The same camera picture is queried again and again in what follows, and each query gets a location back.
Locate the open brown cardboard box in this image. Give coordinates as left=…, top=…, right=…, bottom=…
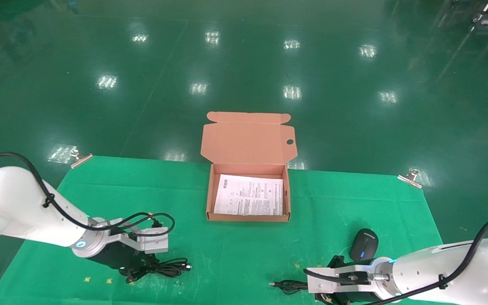
left=200, top=111, right=298, bottom=223

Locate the metal binder clip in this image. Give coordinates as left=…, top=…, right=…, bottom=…
left=397, top=169, right=424, bottom=189
left=69, top=147, right=94, bottom=169

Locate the black data cable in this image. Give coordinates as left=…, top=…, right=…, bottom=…
left=119, top=257, right=193, bottom=284

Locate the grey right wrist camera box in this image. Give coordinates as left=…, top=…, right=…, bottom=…
left=306, top=263, right=383, bottom=294

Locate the white printed paper sheet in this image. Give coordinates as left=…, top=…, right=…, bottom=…
left=213, top=174, right=285, bottom=216

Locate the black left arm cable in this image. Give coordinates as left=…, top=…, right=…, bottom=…
left=0, top=152, right=176, bottom=238

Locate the green table mat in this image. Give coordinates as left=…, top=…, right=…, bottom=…
left=0, top=155, right=444, bottom=305

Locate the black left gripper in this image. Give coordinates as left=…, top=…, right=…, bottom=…
left=94, top=241, right=161, bottom=272

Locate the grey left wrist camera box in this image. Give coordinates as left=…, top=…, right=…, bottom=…
left=108, top=218, right=169, bottom=255

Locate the black wired computer mouse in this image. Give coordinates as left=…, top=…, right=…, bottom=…
left=269, top=228, right=379, bottom=295

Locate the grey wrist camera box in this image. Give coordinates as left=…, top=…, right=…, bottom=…
left=108, top=218, right=169, bottom=255
left=306, top=263, right=383, bottom=294

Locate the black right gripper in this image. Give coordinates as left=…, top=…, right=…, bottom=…
left=318, top=255, right=381, bottom=305

